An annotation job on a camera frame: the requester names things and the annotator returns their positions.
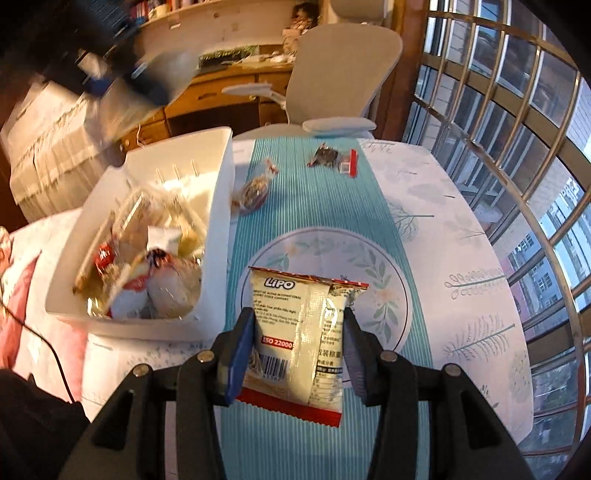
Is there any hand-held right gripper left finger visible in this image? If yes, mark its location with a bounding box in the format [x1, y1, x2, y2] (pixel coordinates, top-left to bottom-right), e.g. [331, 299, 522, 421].
[58, 307, 257, 480]

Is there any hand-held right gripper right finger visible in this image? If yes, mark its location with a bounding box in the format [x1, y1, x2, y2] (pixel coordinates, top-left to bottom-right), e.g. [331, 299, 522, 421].
[342, 308, 536, 480]

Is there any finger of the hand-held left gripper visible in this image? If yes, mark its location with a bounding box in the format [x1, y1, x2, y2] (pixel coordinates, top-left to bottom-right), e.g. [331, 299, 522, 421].
[113, 55, 174, 107]
[81, 74, 114, 100]

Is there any silvery snack packet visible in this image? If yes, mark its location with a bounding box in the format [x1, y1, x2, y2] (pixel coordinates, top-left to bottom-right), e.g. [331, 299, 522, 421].
[99, 50, 200, 144]

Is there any white red-edged biscuit packet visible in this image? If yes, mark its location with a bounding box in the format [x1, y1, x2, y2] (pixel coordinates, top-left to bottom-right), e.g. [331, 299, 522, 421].
[235, 266, 370, 428]

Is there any clear packet of square biscuits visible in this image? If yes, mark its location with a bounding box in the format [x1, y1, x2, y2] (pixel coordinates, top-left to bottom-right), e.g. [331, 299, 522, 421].
[178, 222, 206, 261]

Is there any white and brown bread packet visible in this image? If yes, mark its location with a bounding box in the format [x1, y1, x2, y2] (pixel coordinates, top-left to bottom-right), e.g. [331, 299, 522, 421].
[111, 191, 185, 259]

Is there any white plastic tray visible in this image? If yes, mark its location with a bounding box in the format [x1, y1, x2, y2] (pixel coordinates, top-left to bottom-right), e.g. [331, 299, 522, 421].
[45, 126, 235, 342]

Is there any wooden desk with drawers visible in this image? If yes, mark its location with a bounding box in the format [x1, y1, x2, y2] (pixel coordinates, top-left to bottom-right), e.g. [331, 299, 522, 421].
[117, 60, 296, 148]

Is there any row of books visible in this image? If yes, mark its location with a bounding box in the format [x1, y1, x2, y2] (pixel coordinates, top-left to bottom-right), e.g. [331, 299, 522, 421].
[131, 0, 195, 21]

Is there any white lace cover cloth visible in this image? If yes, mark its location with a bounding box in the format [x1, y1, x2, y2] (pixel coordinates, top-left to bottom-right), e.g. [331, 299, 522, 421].
[9, 78, 139, 222]

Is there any green patterned board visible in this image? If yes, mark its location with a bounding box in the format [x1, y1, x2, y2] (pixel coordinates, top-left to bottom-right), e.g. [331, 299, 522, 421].
[198, 45, 259, 68]

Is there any wooden bookshelf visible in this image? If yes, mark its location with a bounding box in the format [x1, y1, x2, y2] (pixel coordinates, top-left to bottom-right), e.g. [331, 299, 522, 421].
[124, 0, 333, 61]

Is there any white plate with leaf rim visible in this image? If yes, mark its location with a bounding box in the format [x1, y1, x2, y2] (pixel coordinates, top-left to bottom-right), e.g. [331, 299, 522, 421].
[238, 229, 414, 365]

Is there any round puff in twisted wrap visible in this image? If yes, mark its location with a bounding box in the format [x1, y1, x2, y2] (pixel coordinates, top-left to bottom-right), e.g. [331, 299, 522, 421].
[230, 158, 280, 214]

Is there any doll figure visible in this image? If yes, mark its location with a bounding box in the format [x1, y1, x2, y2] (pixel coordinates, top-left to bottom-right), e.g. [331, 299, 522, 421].
[281, 2, 319, 58]

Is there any pink cartoon pillow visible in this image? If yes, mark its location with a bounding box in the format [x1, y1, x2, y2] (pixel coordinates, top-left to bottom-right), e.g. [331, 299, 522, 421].
[0, 208, 100, 407]

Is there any small dark snack packet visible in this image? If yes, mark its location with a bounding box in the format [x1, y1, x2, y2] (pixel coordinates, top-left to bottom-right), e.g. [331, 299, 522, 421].
[307, 144, 340, 168]

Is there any grey office chair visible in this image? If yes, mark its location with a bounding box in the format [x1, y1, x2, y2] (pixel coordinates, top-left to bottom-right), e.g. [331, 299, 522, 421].
[222, 0, 404, 139]

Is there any small red and clear packet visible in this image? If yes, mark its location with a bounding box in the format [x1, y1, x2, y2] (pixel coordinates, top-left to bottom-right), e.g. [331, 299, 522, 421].
[337, 148, 360, 178]

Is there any person's black garment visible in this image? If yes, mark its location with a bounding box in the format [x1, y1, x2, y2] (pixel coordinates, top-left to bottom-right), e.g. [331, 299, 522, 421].
[0, 369, 90, 480]

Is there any metal window grille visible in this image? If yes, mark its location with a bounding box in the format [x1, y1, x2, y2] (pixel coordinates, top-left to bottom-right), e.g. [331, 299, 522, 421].
[402, 0, 591, 467]

